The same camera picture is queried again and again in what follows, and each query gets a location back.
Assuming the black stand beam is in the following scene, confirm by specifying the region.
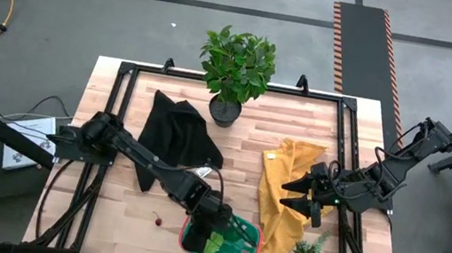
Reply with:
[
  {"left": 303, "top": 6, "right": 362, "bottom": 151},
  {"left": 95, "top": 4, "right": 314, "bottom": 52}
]
[{"left": 0, "top": 101, "right": 63, "bottom": 171}]

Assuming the black mat with striped edges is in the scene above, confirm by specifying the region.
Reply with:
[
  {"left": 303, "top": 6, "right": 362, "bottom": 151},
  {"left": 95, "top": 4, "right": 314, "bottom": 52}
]
[{"left": 311, "top": 0, "right": 427, "bottom": 163}]

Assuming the black aluminium table frame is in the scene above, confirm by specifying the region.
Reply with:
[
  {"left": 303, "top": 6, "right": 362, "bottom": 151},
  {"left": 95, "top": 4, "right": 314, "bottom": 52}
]
[{"left": 23, "top": 37, "right": 427, "bottom": 253}]

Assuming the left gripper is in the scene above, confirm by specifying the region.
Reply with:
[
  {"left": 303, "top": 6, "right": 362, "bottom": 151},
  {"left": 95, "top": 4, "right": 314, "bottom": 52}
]
[{"left": 178, "top": 185, "right": 240, "bottom": 253}]

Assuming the red toy cherry with stem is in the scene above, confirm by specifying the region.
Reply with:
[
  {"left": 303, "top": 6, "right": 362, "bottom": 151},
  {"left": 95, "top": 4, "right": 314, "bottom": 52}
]
[{"left": 150, "top": 210, "right": 164, "bottom": 228}]

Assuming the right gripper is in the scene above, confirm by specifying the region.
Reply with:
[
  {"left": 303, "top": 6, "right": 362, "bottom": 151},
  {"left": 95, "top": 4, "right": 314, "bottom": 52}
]
[{"left": 275, "top": 154, "right": 367, "bottom": 236}]

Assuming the black cloth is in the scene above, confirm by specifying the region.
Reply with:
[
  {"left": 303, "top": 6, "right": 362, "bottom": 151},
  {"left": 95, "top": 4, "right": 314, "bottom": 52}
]
[{"left": 130, "top": 87, "right": 234, "bottom": 204}]

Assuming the white paper booklet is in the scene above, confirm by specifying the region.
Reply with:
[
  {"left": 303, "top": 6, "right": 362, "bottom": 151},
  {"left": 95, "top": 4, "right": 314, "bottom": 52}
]
[{"left": 0, "top": 109, "right": 61, "bottom": 178}]

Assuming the leafy plant in black pot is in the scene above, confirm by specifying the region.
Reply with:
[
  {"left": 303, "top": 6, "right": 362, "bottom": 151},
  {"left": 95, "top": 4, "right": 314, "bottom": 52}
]
[{"left": 189, "top": 20, "right": 282, "bottom": 135}]

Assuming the yellow cloth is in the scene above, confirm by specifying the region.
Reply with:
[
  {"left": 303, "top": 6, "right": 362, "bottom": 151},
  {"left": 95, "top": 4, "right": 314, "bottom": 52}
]
[{"left": 247, "top": 134, "right": 344, "bottom": 253}]

